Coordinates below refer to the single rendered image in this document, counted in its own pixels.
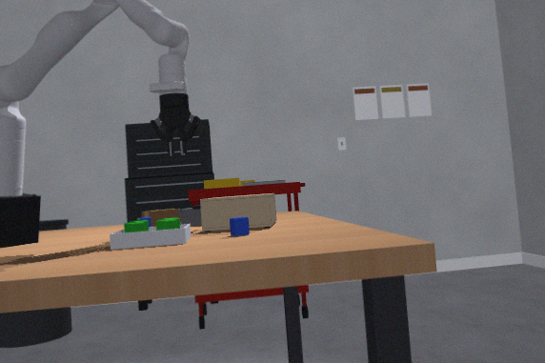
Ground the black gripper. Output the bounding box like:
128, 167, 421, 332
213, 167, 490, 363
151, 93, 200, 156

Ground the brown cardboard box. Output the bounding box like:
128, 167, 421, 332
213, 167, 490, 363
142, 209, 181, 227

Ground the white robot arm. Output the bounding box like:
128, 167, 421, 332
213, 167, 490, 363
0, 0, 190, 196

